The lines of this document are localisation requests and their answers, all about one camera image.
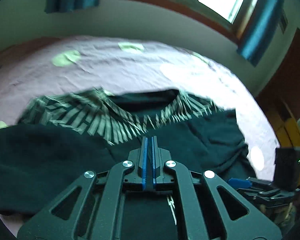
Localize black patterned sweater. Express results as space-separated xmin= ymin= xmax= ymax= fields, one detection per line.
xmin=0 ymin=89 xmax=255 ymax=239

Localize teal curtain right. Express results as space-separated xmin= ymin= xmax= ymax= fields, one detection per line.
xmin=237 ymin=0 xmax=285 ymax=67

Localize brown wooden door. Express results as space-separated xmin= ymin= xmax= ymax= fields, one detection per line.
xmin=256 ymin=29 xmax=300 ymax=147

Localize black camera box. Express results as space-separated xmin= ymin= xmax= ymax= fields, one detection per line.
xmin=273 ymin=147 xmax=300 ymax=192

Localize pink dotted bed sheet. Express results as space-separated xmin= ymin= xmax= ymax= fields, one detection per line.
xmin=0 ymin=35 xmax=281 ymax=238

